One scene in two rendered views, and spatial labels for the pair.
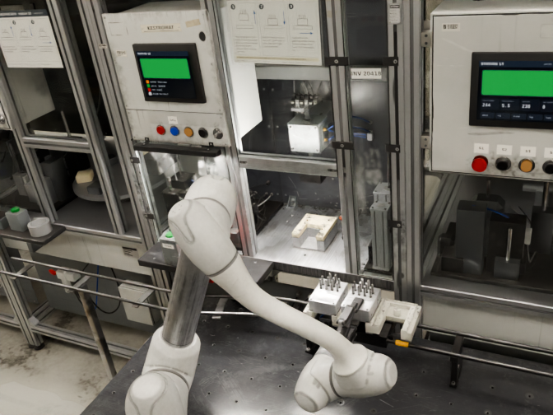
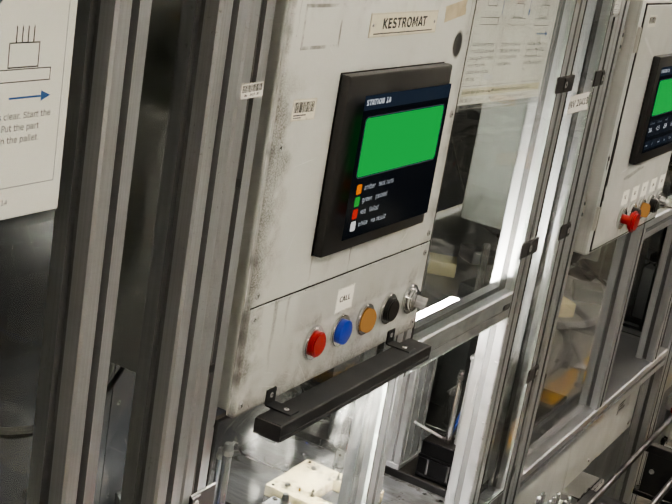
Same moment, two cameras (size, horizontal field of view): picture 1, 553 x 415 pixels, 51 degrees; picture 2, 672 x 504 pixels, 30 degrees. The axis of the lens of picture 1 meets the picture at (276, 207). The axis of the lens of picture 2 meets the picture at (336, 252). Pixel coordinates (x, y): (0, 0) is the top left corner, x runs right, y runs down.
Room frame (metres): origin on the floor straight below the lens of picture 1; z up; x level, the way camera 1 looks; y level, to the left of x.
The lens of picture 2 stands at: (2.03, 1.70, 1.93)
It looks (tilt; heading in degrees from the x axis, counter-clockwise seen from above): 17 degrees down; 269
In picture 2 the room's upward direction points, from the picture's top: 10 degrees clockwise
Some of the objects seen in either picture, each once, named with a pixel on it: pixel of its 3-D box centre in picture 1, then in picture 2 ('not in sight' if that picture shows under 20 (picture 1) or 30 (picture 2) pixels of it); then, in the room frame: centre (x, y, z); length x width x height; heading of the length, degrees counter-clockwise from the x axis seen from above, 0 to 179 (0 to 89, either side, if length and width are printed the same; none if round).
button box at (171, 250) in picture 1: (175, 246); not in sight; (1.93, 0.41, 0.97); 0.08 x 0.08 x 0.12; 61
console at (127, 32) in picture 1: (184, 71); (281, 156); (2.08, 0.26, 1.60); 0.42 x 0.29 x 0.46; 61
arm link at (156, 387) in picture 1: (155, 409); not in sight; (1.24, 0.43, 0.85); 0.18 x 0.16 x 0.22; 173
